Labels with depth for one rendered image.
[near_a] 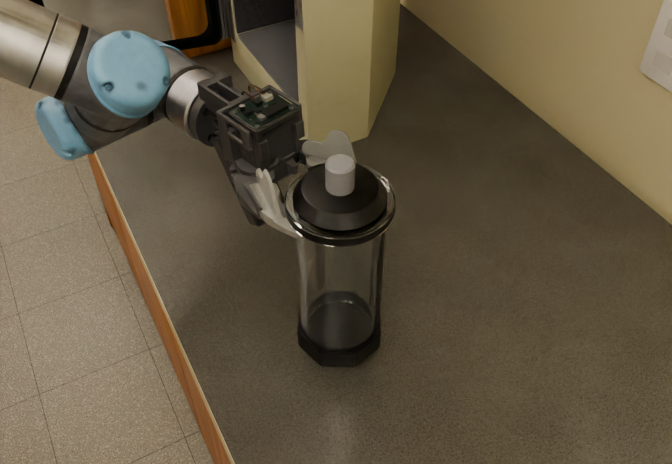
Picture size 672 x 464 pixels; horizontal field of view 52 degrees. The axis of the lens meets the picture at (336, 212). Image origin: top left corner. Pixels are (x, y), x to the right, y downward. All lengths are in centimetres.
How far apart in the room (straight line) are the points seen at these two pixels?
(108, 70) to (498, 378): 55
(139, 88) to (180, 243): 38
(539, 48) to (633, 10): 21
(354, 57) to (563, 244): 41
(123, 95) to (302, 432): 41
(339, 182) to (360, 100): 47
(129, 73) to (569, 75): 77
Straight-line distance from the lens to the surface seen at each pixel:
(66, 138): 79
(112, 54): 67
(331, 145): 72
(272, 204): 66
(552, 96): 126
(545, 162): 115
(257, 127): 69
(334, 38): 101
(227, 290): 93
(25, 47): 68
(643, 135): 114
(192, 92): 79
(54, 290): 229
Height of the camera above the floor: 166
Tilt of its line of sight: 45 degrees down
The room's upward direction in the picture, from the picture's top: straight up
